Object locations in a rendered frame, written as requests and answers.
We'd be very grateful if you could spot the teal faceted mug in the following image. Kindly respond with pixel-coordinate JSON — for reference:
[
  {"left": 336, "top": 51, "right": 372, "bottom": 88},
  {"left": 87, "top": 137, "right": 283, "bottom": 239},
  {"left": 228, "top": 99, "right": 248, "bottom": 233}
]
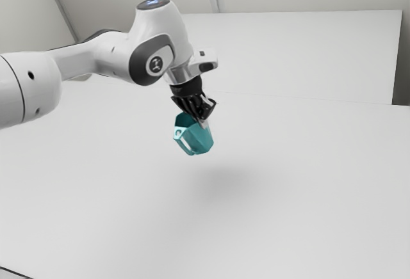
[{"left": 173, "top": 112, "right": 215, "bottom": 157}]

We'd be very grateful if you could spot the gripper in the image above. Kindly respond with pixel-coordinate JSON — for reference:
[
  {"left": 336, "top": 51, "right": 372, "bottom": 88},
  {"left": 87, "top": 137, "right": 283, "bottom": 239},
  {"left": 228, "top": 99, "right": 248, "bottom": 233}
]
[{"left": 168, "top": 76, "right": 220, "bottom": 129}]

